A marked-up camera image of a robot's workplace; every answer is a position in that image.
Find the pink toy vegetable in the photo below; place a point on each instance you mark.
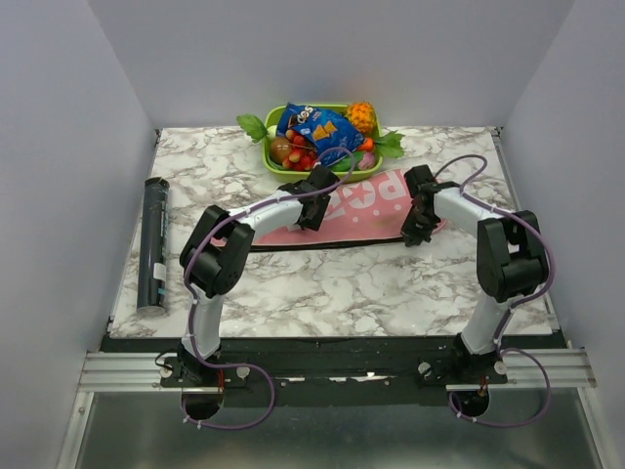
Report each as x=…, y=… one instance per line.
x=365, y=160

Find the green plastic bin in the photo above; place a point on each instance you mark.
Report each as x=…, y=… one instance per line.
x=290, y=176

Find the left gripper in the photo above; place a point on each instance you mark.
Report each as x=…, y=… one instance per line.
x=314, y=223

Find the brown toy fruit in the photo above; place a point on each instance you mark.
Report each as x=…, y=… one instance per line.
x=280, y=148

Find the green fake leaf left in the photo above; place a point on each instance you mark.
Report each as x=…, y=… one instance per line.
x=253, y=127

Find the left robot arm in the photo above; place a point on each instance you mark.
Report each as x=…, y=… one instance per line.
x=216, y=253

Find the green fake leaf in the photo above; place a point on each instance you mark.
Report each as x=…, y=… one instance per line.
x=389, y=145
x=253, y=127

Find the toy pineapple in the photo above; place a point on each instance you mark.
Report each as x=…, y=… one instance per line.
x=362, y=116

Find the blue chips bag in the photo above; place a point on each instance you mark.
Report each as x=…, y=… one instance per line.
x=327, y=132

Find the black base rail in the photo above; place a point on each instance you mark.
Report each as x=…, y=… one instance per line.
x=320, y=372

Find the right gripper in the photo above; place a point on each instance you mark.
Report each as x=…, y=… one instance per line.
x=412, y=236

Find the toy carrot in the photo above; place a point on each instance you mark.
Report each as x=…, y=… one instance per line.
x=367, y=145

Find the pink racket bag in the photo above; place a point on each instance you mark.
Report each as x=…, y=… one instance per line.
x=364, y=213

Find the red toy berries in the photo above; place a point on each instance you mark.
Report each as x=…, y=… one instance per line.
x=302, y=154

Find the black shuttlecock tube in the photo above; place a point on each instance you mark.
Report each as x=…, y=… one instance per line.
x=152, y=271

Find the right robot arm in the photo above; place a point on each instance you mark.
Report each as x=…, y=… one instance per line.
x=511, y=261

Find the green fake leaf right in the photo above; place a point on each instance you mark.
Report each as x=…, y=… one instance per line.
x=389, y=145

